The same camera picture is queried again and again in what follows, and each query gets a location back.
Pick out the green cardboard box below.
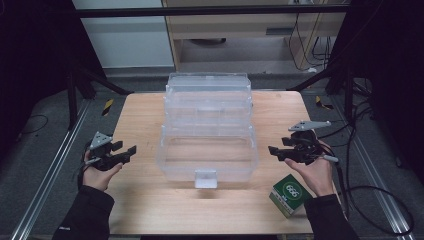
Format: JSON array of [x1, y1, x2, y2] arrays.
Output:
[[268, 173, 313, 219]]

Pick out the black floor cables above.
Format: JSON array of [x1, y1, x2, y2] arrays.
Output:
[[316, 79, 374, 148]]

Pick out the person's right hand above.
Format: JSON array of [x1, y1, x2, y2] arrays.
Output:
[[284, 142, 336, 198]]

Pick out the light wooden desk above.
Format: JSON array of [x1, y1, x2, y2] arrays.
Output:
[[162, 0, 349, 73]]

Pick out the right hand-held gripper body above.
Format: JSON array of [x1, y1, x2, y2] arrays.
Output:
[[288, 119, 340, 166]]

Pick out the black horizontal frame bar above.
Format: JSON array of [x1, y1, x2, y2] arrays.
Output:
[[71, 4, 349, 19]]

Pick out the black curtain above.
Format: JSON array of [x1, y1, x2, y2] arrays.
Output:
[[0, 0, 105, 161], [326, 0, 424, 184]]

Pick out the black metal stand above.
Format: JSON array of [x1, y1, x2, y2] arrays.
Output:
[[64, 63, 134, 131], [286, 59, 355, 124]]

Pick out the clear plastic storage box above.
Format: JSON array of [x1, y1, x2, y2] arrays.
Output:
[[156, 72, 260, 190]]

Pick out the thin black floor cable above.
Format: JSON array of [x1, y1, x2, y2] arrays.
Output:
[[20, 114, 50, 136]]

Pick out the black looped cable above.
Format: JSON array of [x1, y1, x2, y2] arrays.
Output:
[[334, 161, 415, 236]]

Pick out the bundle of black cables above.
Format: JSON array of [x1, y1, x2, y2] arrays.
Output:
[[287, 13, 335, 72]]

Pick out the aluminium floor rail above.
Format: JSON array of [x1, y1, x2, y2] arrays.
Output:
[[9, 99, 91, 240], [333, 96, 416, 240]]

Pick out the yellow black striped tape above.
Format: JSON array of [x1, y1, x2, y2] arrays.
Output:
[[101, 98, 115, 117], [314, 95, 335, 111]]

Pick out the person's left hand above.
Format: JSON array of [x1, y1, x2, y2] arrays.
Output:
[[81, 149, 124, 192]]

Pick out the white cabinet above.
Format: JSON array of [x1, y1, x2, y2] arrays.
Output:
[[70, 0, 175, 69]]

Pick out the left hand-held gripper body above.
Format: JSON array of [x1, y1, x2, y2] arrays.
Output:
[[87, 130, 116, 172]]

